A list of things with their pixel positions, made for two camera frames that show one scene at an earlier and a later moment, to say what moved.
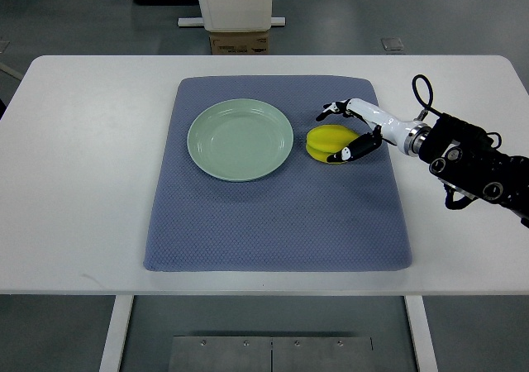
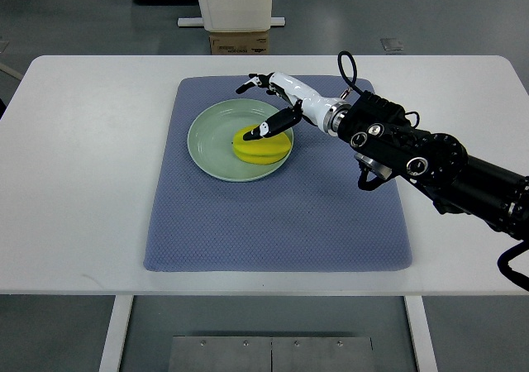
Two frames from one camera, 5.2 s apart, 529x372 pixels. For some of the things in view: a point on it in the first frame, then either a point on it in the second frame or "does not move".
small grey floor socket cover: (392, 44) does not move
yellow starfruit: (325, 140) -> (264, 150)
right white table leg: (420, 333) does not move
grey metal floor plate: (270, 354) does not move
